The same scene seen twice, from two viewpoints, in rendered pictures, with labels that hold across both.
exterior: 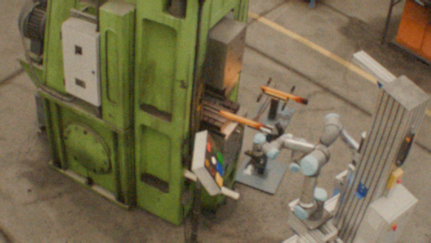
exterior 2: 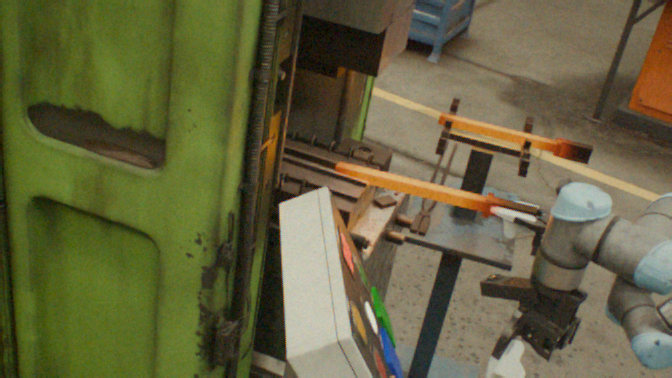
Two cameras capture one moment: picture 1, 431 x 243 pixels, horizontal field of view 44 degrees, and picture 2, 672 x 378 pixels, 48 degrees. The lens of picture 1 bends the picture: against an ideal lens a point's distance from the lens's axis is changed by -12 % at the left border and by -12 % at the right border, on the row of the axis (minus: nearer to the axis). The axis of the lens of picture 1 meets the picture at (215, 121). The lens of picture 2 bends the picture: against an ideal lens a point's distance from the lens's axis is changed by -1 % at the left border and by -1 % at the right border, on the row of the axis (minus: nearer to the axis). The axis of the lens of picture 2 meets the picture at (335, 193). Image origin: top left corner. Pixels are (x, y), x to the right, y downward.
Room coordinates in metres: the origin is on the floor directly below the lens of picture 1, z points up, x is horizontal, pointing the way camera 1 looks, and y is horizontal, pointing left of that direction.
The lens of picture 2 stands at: (2.01, 0.21, 1.78)
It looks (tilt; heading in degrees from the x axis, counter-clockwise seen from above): 30 degrees down; 350
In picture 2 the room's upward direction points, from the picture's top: 10 degrees clockwise
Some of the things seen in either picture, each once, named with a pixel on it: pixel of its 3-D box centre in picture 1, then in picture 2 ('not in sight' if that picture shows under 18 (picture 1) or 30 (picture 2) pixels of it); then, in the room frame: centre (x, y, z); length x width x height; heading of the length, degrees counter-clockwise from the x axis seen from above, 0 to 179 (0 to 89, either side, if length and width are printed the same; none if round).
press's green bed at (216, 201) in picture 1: (199, 171); not in sight; (3.53, 0.09, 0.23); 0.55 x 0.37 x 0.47; 66
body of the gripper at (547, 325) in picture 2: (256, 159); (547, 311); (2.91, -0.31, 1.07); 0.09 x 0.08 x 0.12; 40
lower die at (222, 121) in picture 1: (202, 111); (273, 170); (3.47, 0.10, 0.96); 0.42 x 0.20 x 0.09; 66
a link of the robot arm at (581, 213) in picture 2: (259, 142); (577, 225); (2.91, -0.31, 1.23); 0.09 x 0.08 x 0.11; 48
